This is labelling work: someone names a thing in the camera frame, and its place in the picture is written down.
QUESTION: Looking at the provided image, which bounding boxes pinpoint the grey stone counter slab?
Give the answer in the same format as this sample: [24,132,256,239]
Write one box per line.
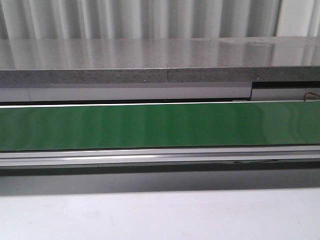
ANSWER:
[0,37,320,85]

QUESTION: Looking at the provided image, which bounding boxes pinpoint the white conveyor rear panel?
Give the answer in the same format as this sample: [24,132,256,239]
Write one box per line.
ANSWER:
[0,81,320,103]

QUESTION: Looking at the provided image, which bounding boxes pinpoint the white corrugated curtain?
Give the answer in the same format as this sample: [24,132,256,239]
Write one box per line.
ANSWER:
[0,0,320,39]

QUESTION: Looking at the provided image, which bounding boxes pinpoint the red wire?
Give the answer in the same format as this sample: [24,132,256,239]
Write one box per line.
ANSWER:
[303,91,320,102]

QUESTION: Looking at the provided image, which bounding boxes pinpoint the green conveyor belt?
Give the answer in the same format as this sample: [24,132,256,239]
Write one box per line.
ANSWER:
[0,101,320,151]

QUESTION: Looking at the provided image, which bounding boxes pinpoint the aluminium conveyor front rail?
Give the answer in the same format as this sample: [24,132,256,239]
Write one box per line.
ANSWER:
[0,145,320,167]

